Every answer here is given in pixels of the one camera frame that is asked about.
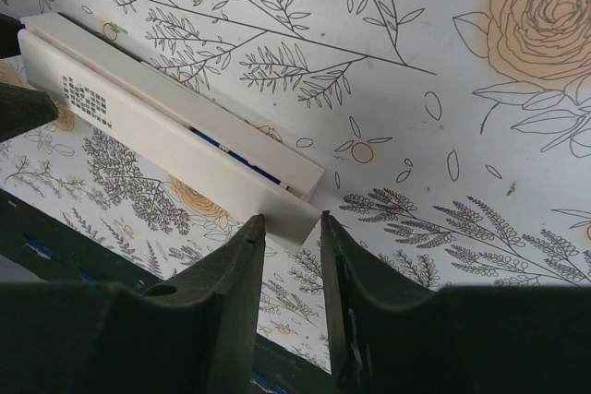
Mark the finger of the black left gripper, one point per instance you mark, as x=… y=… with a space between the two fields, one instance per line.
x=23 y=110
x=9 y=28

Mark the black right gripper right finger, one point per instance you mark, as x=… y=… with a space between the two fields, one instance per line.
x=388 y=334

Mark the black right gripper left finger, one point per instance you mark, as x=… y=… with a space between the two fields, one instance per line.
x=194 y=333

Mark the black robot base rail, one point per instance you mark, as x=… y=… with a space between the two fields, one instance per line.
x=36 y=247

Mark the floral table mat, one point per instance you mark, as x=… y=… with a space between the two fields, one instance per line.
x=454 y=135

